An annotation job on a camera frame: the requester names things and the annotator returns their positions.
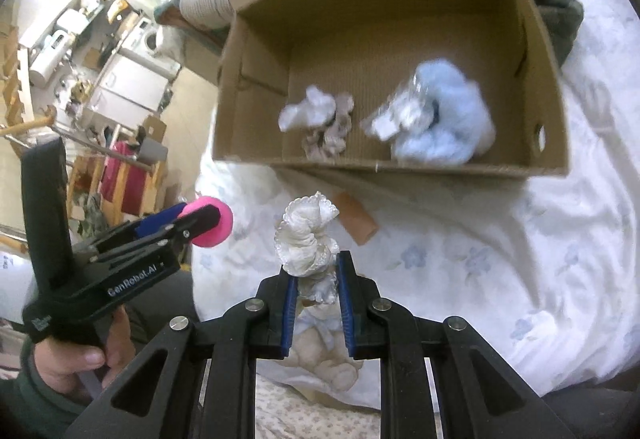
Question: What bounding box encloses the pink round soft object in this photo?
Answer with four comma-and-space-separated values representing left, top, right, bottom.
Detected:
178, 196, 233, 248

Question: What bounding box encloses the white lace scrunchie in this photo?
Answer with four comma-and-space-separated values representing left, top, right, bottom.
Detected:
274, 192, 340, 305

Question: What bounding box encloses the beige floral scrunchie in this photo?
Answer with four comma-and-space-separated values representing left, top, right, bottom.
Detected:
278, 84, 355, 162

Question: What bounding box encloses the light blue fluffy plush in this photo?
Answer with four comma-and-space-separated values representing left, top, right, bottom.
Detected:
392, 58, 497, 166

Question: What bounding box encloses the person's left hand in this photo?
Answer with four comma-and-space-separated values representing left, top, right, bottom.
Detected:
34, 306, 136, 404

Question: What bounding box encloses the wooden drying rack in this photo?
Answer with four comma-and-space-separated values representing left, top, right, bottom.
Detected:
1, 110, 168, 227

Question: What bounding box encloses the brown cardboard tube piece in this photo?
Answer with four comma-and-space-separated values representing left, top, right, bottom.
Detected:
331, 192, 380, 246

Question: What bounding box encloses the dark green sleeve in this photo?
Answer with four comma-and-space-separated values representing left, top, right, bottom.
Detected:
1, 341, 87, 438

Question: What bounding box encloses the white kitchen cabinet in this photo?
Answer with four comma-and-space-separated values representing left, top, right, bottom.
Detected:
80, 53, 180, 129

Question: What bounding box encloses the white washing machine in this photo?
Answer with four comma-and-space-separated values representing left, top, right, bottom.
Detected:
120, 17, 158, 61

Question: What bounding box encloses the white floral bed sheet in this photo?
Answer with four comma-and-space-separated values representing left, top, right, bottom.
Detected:
192, 0, 639, 395

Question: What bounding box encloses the brown cardboard box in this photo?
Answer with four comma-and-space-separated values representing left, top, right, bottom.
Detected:
213, 0, 570, 177

